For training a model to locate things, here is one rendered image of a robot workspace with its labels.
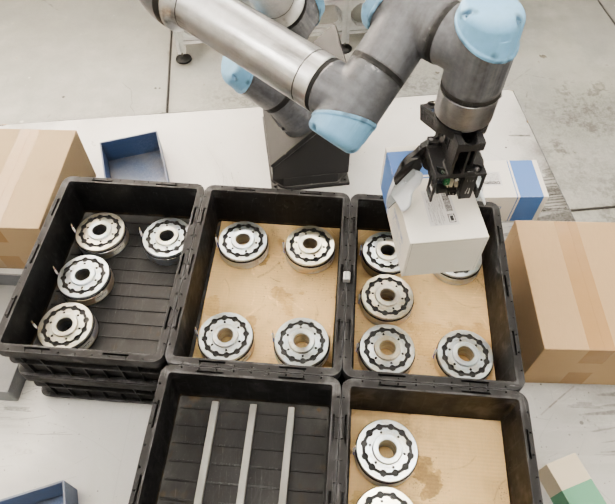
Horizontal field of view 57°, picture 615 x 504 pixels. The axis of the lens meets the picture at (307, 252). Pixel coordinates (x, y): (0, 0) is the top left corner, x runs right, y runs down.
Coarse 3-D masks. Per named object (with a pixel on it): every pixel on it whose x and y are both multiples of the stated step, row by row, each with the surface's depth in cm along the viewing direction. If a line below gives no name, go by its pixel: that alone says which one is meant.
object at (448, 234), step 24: (384, 168) 97; (384, 192) 98; (408, 216) 86; (432, 216) 86; (456, 216) 86; (480, 216) 86; (408, 240) 84; (432, 240) 84; (456, 240) 84; (480, 240) 84; (408, 264) 88; (432, 264) 89; (456, 264) 89
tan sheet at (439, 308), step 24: (360, 240) 121; (360, 264) 118; (360, 288) 114; (432, 288) 114; (456, 288) 114; (480, 288) 114; (360, 312) 111; (432, 312) 111; (456, 312) 111; (480, 312) 111; (360, 336) 108; (432, 336) 108; (432, 360) 105
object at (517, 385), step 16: (352, 208) 113; (496, 208) 113; (352, 224) 111; (496, 224) 111; (352, 240) 109; (496, 240) 109; (352, 256) 107; (352, 272) 106; (352, 288) 103; (352, 304) 101; (512, 304) 101; (352, 320) 99; (512, 320) 99; (352, 336) 97; (512, 336) 97; (512, 352) 95; (448, 384) 92; (464, 384) 92; (480, 384) 92; (496, 384) 92; (512, 384) 92
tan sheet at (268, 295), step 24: (336, 240) 121; (216, 264) 118; (264, 264) 118; (288, 264) 118; (336, 264) 118; (216, 288) 114; (240, 288) 114; (264, 288) 114; (288, 288) 114; (312, 288) 114; (216, 312) 111; (240, 312) 111; (264, 312) 111; (288, 312) 111; (312, 312) 111; (264, 336) 108; (264, 360) 105
